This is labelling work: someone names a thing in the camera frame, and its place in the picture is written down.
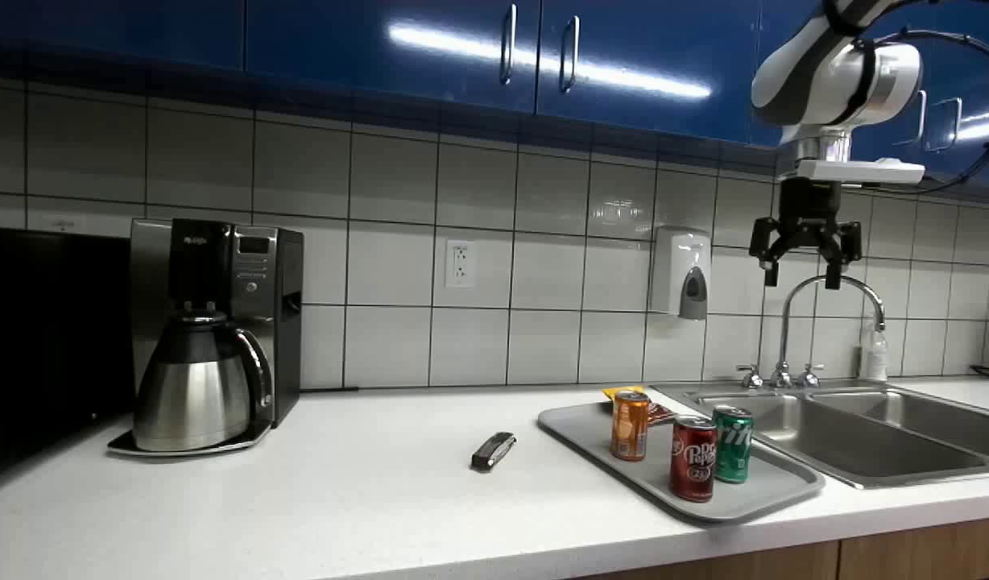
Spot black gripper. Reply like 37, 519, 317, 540
746, 174, 866, 294

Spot green soda can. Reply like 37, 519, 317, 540
712, 403, 756, 486

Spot red Dr Pepper can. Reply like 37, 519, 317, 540
665, 416, 722, 507

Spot orange soda can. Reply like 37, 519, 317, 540
608, 391, 654, 463

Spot grey plastic tray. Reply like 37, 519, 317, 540
534, 398, 826, 530

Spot chrome gooseneck faucet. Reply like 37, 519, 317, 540
774, 271, 890, 391

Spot white soap bottle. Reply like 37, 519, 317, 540
854, 319, 896, 386

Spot stainless steel double sink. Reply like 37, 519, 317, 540
664, 381, 989, 493

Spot wooden lower cabinet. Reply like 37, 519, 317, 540
584, 514, 989, 580

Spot silver coffee pot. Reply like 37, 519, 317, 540
107, 216, 305, 463

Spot blue upper cabinets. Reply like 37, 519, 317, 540
0, 0, 989, 201

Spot stainless steel carafe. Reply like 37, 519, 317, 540
131, 312, 274, 453

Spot black microwave oven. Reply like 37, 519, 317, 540
0, 224, 139, 485

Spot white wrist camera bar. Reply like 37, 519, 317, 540
789, 154, 926, 188

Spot white wall soap dispenser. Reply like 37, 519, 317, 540
647, 227, 714, 321

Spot white wall power outlet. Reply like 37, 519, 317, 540
440, 236, 481, 294

